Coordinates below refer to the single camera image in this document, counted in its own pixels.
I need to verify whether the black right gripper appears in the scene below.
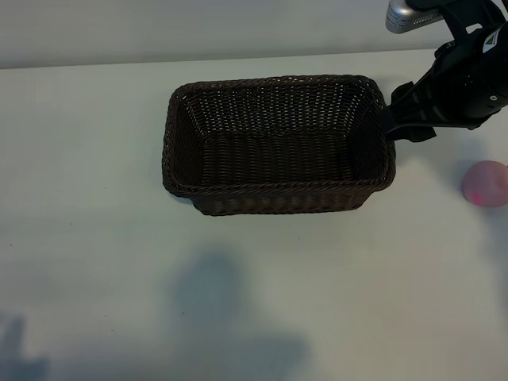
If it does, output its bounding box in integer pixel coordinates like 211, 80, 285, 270
383, 19, 508, 144

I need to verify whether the pink peach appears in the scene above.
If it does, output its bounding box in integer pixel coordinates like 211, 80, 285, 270
460, 160, 508, 208

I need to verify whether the dark brown wicker basket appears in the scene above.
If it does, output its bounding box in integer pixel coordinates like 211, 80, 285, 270
160, 73, 397, 217

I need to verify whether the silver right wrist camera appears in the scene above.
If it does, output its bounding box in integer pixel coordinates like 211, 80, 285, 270
384, 0, 448, 35

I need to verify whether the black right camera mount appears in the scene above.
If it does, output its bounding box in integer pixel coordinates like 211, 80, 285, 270
440, 0, 497, 43

